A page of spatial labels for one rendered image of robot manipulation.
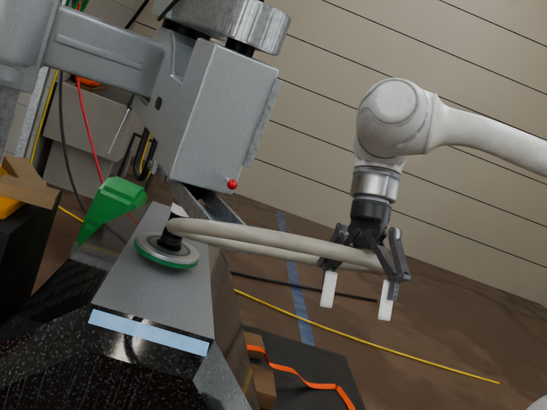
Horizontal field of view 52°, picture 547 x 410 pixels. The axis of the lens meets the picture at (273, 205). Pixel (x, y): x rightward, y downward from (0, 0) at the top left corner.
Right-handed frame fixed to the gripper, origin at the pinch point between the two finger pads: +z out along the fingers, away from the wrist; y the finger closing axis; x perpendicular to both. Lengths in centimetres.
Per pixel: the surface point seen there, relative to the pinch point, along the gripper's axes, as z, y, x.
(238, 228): -9.9, 11.8, 21.7
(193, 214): -16, 63, -4
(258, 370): 45, 146, -124
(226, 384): 28, 51, -18
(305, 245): -9.1, 2.5, 13.5
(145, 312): 13, 65, 2
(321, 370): 45, 153, -183
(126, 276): 5, 84, 0
